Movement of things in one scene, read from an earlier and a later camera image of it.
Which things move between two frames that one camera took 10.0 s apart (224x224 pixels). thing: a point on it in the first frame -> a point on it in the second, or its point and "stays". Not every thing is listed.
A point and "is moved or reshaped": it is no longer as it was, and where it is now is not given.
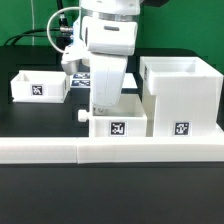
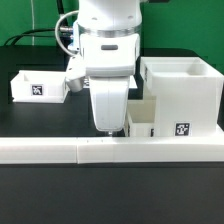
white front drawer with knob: (125, 118) is moved or reshaped
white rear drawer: (40, 86) stays
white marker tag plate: (80, 80) -> (131, 81)
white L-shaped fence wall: (83, 150) stays
